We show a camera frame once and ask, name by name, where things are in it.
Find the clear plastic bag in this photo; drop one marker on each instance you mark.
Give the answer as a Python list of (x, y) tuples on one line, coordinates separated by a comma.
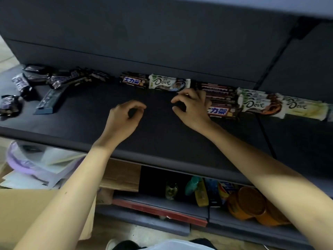
[(31, 156)]

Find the flat cardboard piece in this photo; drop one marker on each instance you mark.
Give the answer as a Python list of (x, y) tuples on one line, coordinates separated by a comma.
[(122, 177)]

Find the dark grey metal shelf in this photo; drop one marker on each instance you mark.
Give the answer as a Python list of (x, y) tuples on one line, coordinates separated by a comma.
[(156, 28)]

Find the person's black trousers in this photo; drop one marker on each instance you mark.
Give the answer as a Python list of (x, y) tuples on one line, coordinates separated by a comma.
[(127, 246)]

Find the yellow plastic bottle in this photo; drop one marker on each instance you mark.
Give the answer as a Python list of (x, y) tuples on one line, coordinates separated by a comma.
[(201, 195)]

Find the person's left hand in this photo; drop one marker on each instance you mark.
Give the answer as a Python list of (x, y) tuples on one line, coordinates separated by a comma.
[(122, 122)]

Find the pile of mixed chocolate bars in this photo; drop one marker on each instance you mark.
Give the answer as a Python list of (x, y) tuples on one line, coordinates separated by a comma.
[(67, 76)]

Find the cardboard box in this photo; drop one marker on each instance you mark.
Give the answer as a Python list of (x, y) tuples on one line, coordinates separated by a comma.
[(20, 210)]

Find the dark blue carton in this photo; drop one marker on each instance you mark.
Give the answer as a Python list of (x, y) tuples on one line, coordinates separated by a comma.
[(213, 192)]

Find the orange blue detergent bag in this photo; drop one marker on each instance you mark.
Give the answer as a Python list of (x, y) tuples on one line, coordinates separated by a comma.
[(226, 191)]

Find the person's white shoe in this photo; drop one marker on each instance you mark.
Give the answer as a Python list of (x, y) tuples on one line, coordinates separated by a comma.
[(112, 244)]

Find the Dove bar yellow green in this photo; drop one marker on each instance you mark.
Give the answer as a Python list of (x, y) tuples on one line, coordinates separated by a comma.
[(304, 109)]

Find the person's right hand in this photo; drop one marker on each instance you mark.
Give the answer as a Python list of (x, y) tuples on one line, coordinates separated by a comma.
[(195, 111)]

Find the purple plastic basin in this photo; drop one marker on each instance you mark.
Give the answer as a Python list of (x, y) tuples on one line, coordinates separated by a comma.
[(18, 164)]

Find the person's left forearm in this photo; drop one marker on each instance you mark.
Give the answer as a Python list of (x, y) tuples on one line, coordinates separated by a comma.
[(65, 200)]

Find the person's right forearm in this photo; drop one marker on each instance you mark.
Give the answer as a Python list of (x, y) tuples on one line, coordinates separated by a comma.
[(281, 174)]

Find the Dove bar blue white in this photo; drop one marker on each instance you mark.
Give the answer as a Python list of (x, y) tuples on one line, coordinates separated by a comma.
[(169, 82)]

